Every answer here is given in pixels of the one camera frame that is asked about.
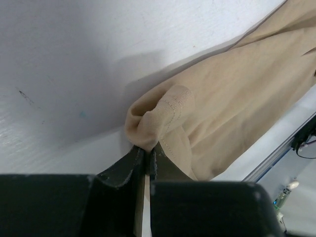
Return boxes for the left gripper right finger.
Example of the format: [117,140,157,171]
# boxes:
[148,145,284,237]

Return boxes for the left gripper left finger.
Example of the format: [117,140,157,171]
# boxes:
[0,147,145,237]

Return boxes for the beige t-shirt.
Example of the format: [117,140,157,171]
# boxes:
[125,0,316,180]

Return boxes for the aluminium rail frame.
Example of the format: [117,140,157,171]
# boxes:
[243,113,316,182]

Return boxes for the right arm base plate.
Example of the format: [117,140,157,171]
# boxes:
[291,119,316,159]

